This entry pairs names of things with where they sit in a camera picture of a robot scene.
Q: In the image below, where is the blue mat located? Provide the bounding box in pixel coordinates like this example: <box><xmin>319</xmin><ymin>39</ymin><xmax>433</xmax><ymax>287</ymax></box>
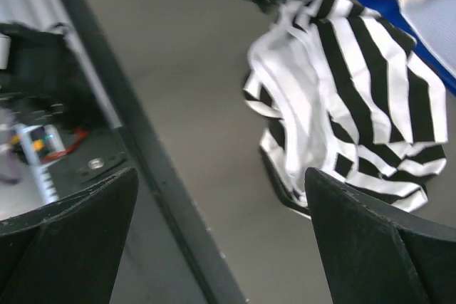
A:
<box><xmin>356</xmin><ymin>0</ymin><xmax>455</xmax><ymax>95</ymax></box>

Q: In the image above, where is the grey slotted cable duct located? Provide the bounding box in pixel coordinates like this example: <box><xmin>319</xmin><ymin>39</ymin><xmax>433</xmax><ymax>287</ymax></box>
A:
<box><xmin>15</xmin><ymin>124</ymin><xmax>64</xmax><ymax>204</ymax></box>

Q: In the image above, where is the black white striped tank top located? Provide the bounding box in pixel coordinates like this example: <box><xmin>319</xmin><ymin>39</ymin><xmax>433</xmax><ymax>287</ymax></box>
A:
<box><xmin>243</xmin><ymin>0</ymin><xmax>448</xmax><ymax>216</ymax></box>

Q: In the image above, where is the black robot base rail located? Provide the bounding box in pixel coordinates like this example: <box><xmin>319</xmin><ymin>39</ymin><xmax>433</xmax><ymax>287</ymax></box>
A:
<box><xmin>0</xmin><ymin>0</ymin><xmax>247</xmax><ymax>304</ymax></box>

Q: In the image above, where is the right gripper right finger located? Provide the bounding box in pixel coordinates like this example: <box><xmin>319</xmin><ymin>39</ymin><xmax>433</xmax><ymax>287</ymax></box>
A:
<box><xmin>305</xmin><ymin>169</ymin><xmax>455</xmax><ymax>304</ymax></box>

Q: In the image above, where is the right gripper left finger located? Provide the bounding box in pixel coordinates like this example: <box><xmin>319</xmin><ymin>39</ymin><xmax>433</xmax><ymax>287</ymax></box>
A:
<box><xmin>1</xmin><ymin>167</ymin><xmax>138</xmax><ymax>304</ymax></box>

